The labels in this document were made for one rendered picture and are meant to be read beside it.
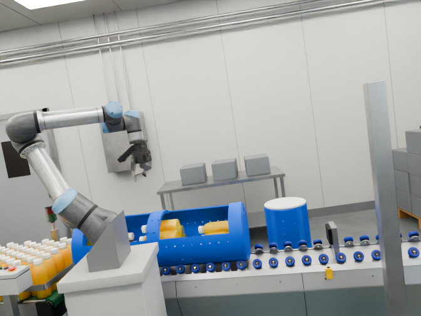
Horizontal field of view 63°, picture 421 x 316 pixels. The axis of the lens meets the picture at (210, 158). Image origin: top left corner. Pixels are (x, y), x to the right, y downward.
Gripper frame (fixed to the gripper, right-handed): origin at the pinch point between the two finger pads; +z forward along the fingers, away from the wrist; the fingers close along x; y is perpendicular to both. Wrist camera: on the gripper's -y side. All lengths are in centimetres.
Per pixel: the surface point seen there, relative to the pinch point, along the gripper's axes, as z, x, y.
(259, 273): 50, -12, 54
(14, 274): 31, -33, -54
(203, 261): 42, -11, 29
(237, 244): 34, -15, 47
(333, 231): 35, -6, 91
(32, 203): 50, 297, -295
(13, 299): 45, -28, -62
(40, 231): 93, 298, -293
